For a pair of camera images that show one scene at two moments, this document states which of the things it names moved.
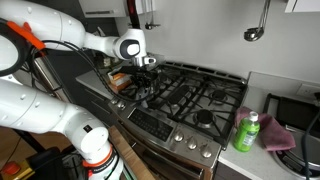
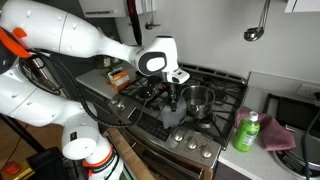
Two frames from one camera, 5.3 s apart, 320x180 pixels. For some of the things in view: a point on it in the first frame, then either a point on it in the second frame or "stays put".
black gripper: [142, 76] to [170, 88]
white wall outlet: [308, 90] stays put
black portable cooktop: [293, 114] stays put
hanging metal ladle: [253, 33] stays put
